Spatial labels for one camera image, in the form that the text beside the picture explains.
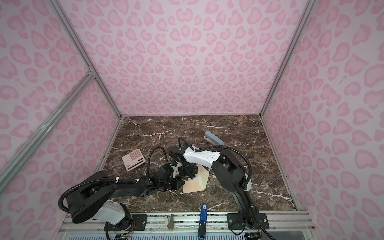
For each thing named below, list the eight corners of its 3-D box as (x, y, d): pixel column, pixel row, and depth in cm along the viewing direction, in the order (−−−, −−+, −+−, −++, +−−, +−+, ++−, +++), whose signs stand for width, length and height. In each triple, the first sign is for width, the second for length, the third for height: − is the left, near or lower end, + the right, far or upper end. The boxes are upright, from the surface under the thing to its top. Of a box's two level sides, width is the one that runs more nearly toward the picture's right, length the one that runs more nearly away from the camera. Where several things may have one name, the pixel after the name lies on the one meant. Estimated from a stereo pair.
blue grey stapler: (203, 137, 109) (203, 133, 105) (207, 134, 111) (207, 129, 107) (219, 149, 103) (220, 145, 98) (223, 145, 104) (224, 141, 100)
